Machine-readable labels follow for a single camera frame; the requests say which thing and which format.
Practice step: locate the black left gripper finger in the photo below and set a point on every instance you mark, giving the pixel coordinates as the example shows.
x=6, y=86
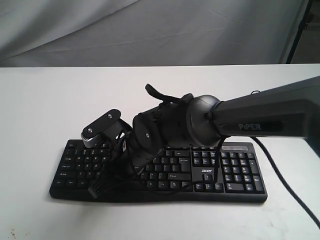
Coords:
x=103, y=183

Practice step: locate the black stand pole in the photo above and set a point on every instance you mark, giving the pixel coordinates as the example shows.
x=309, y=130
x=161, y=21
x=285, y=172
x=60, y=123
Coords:
x=307, y=18

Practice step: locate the grey backdrop cloth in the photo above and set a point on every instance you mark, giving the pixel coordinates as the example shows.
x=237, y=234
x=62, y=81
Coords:
x=132, y=33

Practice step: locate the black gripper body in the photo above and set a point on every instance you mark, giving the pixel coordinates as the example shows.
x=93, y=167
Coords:
x=128, y=160

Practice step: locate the black Acer keyboard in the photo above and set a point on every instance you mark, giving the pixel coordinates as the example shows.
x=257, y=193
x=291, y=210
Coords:
x=175, y=175

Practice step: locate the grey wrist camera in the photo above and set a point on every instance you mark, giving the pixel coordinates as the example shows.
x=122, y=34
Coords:
x=107, y=128

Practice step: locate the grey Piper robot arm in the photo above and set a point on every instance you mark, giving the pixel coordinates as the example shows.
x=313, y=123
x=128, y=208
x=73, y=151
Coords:
x=291, y=110

